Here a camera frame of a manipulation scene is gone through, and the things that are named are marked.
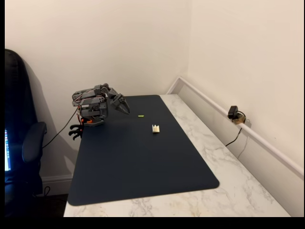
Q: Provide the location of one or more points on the black webcam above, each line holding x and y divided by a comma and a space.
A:
232, 111

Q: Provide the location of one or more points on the dark navy desk mat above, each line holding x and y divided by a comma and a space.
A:
133, 162

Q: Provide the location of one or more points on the laptop with lit screen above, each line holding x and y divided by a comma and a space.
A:
7, 152

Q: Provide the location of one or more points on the small wooden block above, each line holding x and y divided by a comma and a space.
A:
239, 120

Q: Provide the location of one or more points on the black office chair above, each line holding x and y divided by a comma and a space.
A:
19, 107

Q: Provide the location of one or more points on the white wall ledge rail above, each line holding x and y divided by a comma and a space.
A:
262, 140

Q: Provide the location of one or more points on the white baseboard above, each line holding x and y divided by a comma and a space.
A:
57, 182

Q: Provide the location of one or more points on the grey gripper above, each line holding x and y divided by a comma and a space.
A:
119, 105

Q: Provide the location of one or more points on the black table clamp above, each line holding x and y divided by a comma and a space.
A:
76, 133

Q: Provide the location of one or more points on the small white plastic block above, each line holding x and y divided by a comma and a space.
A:
156, 128

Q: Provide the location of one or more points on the grey robot arm with base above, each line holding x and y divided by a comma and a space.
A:
91, 102

